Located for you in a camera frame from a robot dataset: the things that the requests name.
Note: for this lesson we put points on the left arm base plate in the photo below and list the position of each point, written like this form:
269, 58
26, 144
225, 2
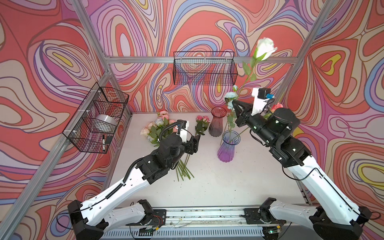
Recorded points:
155, 219

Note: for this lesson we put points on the white rose stem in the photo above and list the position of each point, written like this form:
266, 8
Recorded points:
264, 49

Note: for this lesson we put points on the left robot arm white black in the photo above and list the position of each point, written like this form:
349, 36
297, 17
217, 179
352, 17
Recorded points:
142, 173

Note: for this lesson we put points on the red glass vase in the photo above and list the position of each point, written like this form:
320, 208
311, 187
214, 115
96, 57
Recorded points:
216, 125

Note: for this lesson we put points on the left black wire basket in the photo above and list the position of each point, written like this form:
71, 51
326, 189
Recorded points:
83, 134

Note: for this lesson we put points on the light blue flower stem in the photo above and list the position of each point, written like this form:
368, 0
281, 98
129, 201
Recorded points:
229, 98

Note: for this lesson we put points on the black wire basket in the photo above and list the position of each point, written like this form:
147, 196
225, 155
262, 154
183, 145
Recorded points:
83, 134
204, 68

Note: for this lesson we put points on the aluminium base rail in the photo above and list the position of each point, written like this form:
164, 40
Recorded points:
196, 216

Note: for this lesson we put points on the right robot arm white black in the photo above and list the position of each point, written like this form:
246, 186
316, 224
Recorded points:
336, 217

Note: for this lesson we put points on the black marker pen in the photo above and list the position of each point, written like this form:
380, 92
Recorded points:
103, 144

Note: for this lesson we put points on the purple glass vase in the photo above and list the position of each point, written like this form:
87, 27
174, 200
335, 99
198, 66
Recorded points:
226, 151

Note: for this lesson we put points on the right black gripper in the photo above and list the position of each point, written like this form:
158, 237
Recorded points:
247, 107

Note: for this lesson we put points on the pale pink flower bunch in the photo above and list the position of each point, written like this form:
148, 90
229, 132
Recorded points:
152, 133

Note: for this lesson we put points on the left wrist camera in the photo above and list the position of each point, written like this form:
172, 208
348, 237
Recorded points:
183, 131

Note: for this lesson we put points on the silver tape roll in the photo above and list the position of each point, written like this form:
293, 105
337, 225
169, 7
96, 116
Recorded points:
105, 123

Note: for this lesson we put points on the coral pink rose stem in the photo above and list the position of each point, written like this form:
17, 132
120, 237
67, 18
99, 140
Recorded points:
267, 113

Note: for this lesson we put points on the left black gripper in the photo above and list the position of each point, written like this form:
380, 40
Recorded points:
192, 147

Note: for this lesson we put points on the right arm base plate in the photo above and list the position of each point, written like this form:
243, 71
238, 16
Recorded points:
258, 216

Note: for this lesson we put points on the back black wire basket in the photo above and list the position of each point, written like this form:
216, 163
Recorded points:
204, 68

